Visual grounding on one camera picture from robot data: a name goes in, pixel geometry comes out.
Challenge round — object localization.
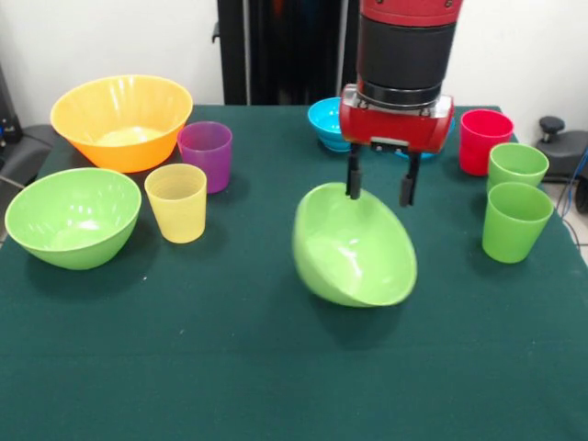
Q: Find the red plastic cup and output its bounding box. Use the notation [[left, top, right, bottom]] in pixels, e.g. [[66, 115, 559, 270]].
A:
[[459, 108, 515, 177]]

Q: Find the ribbed cyan plastic bowl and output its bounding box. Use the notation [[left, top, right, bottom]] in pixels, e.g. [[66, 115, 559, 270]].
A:
[[307, 96, 353, 153]]

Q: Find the blue cable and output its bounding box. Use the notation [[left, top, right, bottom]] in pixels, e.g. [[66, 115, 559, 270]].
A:
[[558, 151, 588, 217]]

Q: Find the translucent blue plastic bowl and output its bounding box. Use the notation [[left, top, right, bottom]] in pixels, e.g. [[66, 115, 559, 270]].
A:
[[393, 117, 457, 161]]

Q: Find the yellow plastic cup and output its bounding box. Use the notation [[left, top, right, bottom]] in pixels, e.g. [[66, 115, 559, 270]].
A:
[[143, 163, 209, 244]]

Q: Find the green plastic cup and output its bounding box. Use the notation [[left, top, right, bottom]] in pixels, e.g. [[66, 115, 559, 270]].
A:
[[486, 142, 550, 194], [481, 181, 555, 265]]

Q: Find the black stand base with knob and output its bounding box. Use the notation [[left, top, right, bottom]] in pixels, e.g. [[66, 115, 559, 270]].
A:
[[537, 115, 588, 185]]

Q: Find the dark green table cloth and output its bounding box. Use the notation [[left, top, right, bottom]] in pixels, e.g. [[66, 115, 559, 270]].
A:
[[0, 104, 588, 441]]

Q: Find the large orange plastic bowl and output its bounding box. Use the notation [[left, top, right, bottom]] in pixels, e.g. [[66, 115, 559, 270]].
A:
[[49, 74, 195, 175]]

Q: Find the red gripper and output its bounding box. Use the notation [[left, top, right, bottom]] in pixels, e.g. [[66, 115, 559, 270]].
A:
[[338, 94, 456, 208]]

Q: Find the green plastic bowl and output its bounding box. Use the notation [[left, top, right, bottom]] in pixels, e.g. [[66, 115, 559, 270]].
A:
[[4, 167, 142, 271], [291, 181, 418, 309]]

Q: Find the purple plastic cup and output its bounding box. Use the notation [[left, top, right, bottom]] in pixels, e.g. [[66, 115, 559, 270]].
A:
[[176, 120, 233, 195]]

